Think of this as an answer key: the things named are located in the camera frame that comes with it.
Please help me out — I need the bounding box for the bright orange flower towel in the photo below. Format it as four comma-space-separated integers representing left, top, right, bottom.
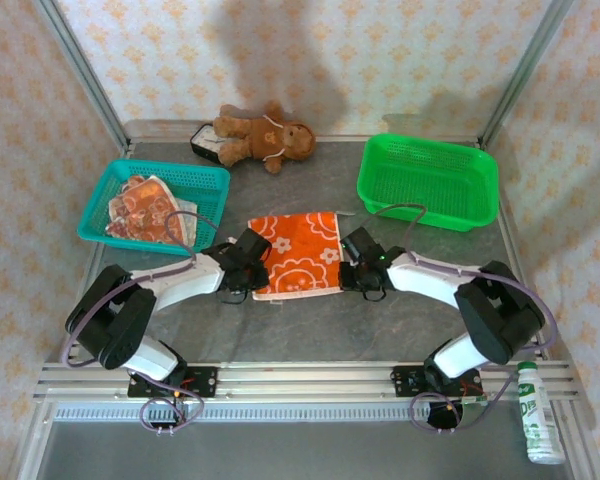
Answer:
247, 209, 356, 302

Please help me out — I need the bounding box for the lettered multicolour towel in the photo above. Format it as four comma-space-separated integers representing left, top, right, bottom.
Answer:
172, 197, 201, 251

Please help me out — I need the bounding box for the green plastic basket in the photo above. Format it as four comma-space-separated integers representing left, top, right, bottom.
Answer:
355, 132, 500, 232

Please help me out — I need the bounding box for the pale orange rabbit towel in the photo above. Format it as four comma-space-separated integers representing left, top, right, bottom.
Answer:
104, 174, 194, 246

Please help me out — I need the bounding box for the teal plastic basket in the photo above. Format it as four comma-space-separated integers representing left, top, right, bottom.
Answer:
76, 158, 231, 257

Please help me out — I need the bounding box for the black alarm clock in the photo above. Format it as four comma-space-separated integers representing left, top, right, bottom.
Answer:
189, 123, 231, 165

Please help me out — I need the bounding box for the brown teddy bear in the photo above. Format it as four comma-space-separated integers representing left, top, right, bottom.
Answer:
213, 98, 317, 175

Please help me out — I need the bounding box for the white green drink bottle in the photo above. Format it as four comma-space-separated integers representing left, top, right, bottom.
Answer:
516, 360, 567, 466

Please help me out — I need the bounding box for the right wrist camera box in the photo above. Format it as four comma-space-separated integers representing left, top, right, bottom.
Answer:
339, 225, 381, 262

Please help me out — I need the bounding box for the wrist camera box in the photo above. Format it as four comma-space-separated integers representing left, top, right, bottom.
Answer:
339, 225, 381, 262
232, 227, 274, 269

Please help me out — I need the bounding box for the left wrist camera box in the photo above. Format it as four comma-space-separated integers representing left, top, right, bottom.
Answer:
232, 227, 274, 269

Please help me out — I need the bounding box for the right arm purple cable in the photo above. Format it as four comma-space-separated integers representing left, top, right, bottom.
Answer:
362, 202, 559, 435

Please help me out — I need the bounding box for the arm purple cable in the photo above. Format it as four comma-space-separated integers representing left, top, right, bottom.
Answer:
59, 209, 224, 436
362, 202, 559, 435

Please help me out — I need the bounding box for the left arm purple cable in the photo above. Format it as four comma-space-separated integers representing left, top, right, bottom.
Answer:
59, 209, 224, 436

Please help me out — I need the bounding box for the wide aluminium mounting rail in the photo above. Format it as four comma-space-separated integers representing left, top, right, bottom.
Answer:
33, 360, 581, 401

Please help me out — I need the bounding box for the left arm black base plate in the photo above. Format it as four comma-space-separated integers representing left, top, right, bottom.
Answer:
128, 366, 219, 400

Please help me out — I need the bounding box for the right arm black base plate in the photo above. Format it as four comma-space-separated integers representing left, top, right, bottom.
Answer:
390, 366, 484, 400

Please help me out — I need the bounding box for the grey slotted cable duct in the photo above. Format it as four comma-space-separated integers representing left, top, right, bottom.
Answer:
54, 403, 526, 424

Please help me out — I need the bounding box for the aluminium table edge rail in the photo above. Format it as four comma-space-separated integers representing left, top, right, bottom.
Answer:
59, 142, 134, 364
479, 142, 549, 364

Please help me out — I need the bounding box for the aluminium frame leg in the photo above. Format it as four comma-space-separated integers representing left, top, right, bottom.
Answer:
17, 399, 56, 480
554, 399, 600, 480

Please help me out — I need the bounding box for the aluminium frame post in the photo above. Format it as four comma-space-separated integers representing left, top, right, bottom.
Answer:
35, 0, 131, 151
478, 0, 577, 149

